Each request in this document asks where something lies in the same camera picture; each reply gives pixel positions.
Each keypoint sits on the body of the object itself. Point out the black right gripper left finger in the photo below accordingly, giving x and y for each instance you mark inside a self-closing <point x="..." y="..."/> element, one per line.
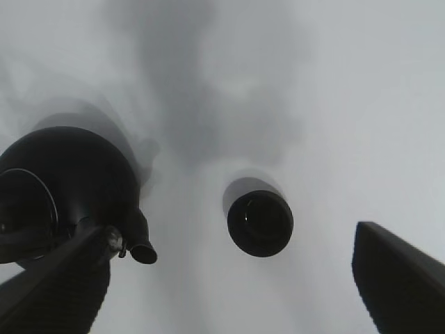
<point x="63" y="292"/>

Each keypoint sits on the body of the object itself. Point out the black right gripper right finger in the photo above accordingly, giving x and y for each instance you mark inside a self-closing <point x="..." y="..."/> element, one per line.
<point x="401" y="287"/>

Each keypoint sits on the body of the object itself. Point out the black round teapot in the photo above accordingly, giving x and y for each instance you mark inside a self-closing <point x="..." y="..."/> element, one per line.
<point x="55" y="181"/>

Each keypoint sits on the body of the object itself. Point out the small black teacup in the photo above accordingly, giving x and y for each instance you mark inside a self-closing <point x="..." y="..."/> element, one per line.
<point x="260" y="223"/>

